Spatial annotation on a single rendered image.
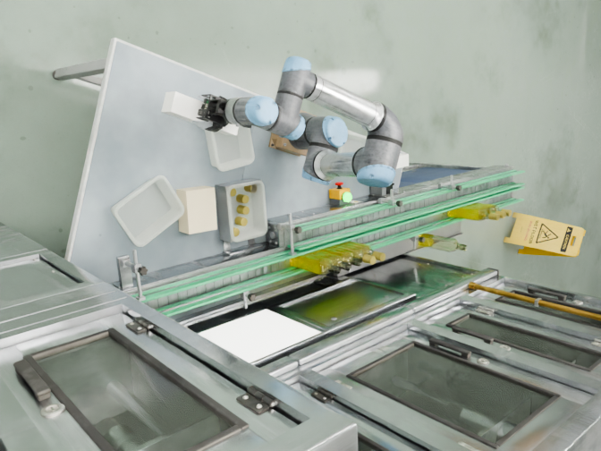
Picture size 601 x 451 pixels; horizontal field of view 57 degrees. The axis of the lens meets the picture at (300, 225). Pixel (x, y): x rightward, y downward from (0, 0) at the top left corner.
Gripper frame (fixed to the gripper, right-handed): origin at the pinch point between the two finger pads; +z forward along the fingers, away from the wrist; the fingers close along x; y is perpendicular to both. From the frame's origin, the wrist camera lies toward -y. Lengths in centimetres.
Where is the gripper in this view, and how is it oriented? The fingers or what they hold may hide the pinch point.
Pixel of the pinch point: (204, 114)
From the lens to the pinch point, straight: 177.4
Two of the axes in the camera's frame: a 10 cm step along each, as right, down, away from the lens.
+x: -2.3, 9.7, -0.2
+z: -6.5, -1.4, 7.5
